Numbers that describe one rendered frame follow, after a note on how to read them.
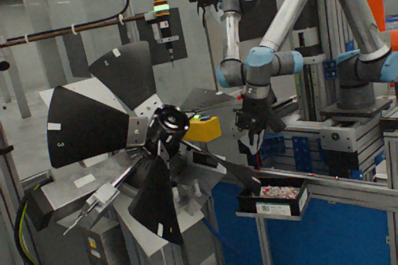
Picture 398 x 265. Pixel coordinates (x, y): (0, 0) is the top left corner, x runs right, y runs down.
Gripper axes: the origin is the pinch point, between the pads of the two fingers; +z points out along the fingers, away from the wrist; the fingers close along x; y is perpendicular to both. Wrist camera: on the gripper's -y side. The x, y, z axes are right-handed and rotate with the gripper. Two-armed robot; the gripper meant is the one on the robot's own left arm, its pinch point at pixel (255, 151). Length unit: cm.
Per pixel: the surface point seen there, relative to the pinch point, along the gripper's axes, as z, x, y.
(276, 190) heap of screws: 16.8, -7.3, -6.1
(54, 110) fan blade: -22, 54, 32
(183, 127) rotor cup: -12.4, 22.5, 13.0
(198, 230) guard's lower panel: 99, -44, 60
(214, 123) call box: 9.3, -22.9, 36.1
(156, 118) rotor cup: -16.3, 29.6, 17.4
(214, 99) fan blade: -12.7, -2.1, 20.7
